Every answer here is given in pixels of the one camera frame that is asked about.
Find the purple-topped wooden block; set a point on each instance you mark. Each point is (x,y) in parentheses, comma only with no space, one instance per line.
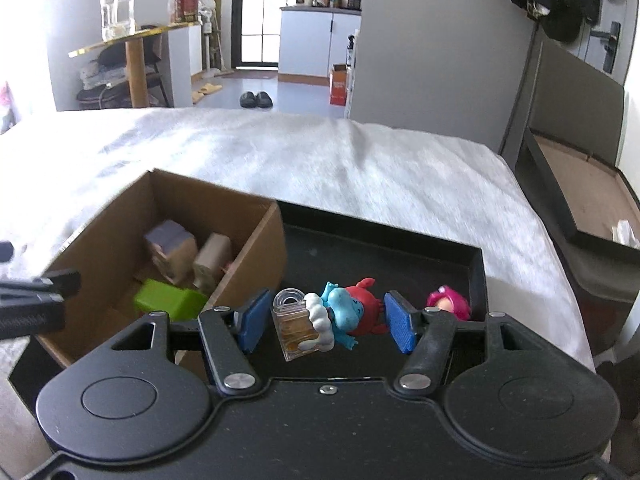
(170,255)

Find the white tissue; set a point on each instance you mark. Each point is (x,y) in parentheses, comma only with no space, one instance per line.
(626,234)

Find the black tray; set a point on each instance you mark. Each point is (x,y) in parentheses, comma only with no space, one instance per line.
(350,255)

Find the black box with brown inside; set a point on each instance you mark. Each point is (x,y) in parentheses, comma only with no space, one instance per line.
(575,185)

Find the small glass perfume bottle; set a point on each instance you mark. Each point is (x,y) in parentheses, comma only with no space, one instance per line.
(292,327)

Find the orange carton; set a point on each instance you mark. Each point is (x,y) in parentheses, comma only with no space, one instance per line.
(338,87)

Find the gold round table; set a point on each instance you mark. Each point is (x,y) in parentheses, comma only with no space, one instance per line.
(135,75)

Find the pink-haired figurine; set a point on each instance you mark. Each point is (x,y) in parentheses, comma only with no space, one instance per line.
(450,305)

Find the plain wooden block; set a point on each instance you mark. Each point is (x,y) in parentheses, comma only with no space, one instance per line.
(212,260)

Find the white kitchen cabinet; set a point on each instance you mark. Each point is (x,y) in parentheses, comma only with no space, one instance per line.
(305,40)

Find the glass balcony door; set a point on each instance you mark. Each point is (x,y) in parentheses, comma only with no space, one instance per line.
(257,10)

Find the grey door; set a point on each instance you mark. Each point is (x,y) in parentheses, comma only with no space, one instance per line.
(627,15)

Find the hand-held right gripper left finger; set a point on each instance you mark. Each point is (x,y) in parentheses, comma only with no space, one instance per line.
(255,317)

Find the green block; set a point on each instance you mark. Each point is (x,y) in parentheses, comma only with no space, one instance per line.
(167,300)

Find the white fan stand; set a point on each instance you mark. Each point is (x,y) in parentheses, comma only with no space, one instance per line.
(206,45)

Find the beige slipper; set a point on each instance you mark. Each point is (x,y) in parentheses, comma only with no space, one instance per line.
(198,96)
(210,88)

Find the white plastic bag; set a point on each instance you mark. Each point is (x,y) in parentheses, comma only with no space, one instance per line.
(207,2)

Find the brown cardboard box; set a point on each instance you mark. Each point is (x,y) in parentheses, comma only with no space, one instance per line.
(100,240)

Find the clear glass jar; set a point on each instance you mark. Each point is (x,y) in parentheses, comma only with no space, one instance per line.
(117,10)

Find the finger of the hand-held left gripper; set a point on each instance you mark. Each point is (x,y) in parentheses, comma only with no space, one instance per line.
(50,285)
(5,252)

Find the blue and white figurine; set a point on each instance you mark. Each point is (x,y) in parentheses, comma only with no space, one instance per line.
(340,310)

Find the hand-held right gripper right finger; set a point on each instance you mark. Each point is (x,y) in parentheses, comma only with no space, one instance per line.
(400,322)

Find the black slipper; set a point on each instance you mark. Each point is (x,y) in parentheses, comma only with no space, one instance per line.
(263,100)
(247,100)

